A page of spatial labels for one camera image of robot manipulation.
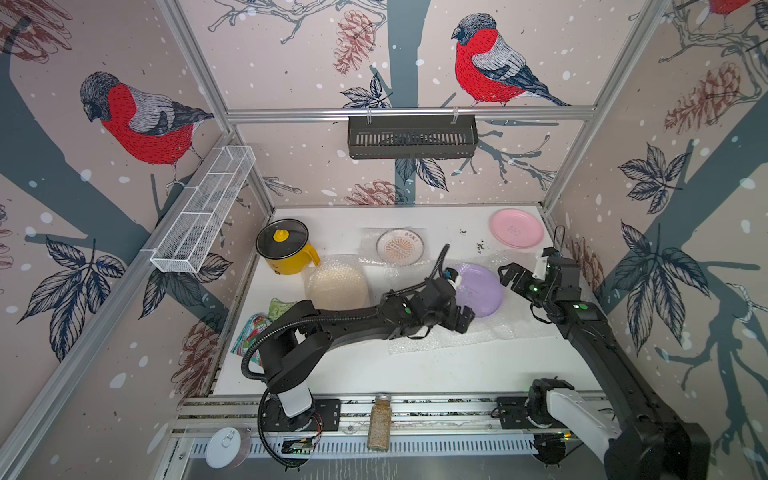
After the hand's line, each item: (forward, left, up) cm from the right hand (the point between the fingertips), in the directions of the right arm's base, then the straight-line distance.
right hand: (511, 270), depth 83 cm
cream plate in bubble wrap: (+2, +52, -11) cm, 53 cm away
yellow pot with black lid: (+10, +71, -3) cm, 71 cm away
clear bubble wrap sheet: (-8, +1, -14) cm, 16 cm away
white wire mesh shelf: (-6, +85, +16) cm, 87 cm away
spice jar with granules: (-38, +36, -10) cm, 53 cm away
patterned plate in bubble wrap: (+19, +35, -14) cm, 42 cm away
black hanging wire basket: (+49, +26, +13) cm, 57 cm away
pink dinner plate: (+30, -13, -15) cm, 36 cm away
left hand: (-11, +13, -3) cm, 17 cm away
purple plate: (+2, +6, -14) cm, 16 cm away
